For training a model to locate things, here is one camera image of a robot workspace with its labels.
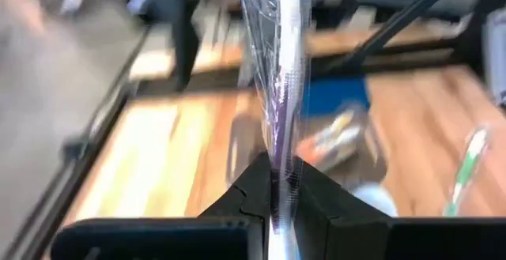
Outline purple white toothbrush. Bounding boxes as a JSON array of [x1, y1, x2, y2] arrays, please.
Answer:
[[236, 0, 313, 260]]

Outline blue mat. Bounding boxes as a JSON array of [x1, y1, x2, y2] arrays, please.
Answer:
[[304, 77, 371, 117]]

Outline orange white wrapped toothbrush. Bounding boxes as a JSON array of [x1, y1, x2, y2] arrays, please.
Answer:
[[312, 109, 359, 146]]

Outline grey plastic bin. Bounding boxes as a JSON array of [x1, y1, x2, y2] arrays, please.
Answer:
[[351, 183, 398, 217]]

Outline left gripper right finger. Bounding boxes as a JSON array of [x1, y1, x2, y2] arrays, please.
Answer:
[[294, 156, 506, 260]]

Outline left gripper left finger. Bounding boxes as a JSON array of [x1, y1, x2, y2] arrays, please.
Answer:
[[51, 152, 274, 260]]

